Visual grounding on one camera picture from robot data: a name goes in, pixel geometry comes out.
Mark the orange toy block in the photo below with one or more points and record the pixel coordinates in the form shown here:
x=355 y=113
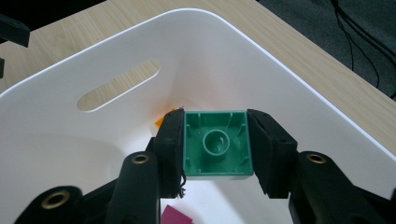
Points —
x=159 y=122

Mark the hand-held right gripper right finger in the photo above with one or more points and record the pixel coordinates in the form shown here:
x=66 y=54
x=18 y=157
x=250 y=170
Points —
x=274 y=155

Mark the white plastic storage box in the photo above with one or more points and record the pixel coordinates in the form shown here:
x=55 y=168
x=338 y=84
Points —
x=233 y=71

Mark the maroon toy block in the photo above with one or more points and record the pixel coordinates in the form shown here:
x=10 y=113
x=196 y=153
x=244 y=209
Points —
x=174 y=216

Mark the green toy block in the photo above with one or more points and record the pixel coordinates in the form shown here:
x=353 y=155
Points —
x=218 y=146

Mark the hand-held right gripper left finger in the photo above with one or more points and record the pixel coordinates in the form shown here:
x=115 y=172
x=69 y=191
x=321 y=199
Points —
x=169 y=155

